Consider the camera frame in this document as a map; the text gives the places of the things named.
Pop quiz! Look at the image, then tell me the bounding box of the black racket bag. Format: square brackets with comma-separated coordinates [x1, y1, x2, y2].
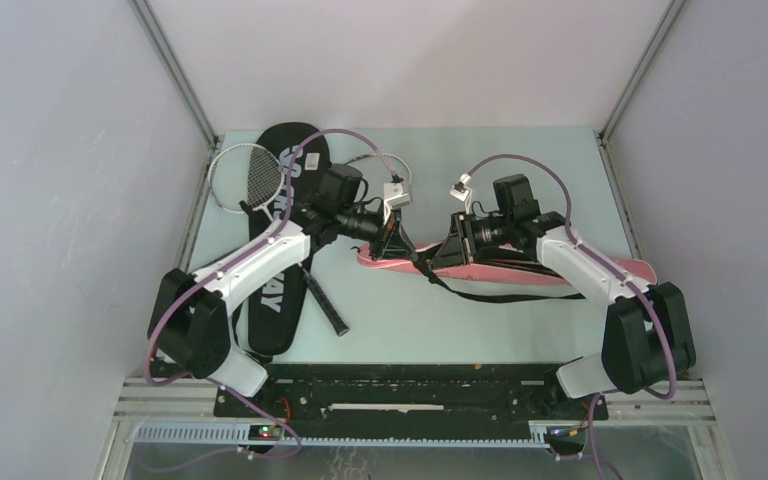
[247, 122, 331, 356]

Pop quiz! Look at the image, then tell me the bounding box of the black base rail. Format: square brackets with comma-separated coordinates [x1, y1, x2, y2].
[152, 360, 611, 445]

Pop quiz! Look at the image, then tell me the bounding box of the right aluminium frame post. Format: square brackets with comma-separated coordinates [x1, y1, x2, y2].
[599, 0, 690, 144]

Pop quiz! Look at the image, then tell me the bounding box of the white racket under pink bag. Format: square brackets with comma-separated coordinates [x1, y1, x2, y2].
[344, 153, 413, 186]

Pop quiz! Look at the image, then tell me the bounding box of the aluminium frame post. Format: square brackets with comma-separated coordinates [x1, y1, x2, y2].
[599, 0, 690, 144]
[128, 0, 220, 271]

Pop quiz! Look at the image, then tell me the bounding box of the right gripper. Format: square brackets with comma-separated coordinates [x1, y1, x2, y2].
[430, 210, 514, 269]

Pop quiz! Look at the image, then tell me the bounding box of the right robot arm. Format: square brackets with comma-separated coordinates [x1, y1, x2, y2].
[368, 174, 697, 418]

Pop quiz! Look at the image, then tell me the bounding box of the pink sport racket bag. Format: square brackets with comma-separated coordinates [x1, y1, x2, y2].
[355, 241, 658, 290]

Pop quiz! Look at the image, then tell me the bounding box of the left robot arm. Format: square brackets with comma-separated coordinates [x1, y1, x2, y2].
[148, 164, 411, 417]

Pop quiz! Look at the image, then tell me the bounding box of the left aluminium frame post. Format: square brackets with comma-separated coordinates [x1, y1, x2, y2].
[128, 0, 220, 271]

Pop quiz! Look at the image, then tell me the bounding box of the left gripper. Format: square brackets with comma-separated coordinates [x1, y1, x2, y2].
[337, 201, 419, 263]

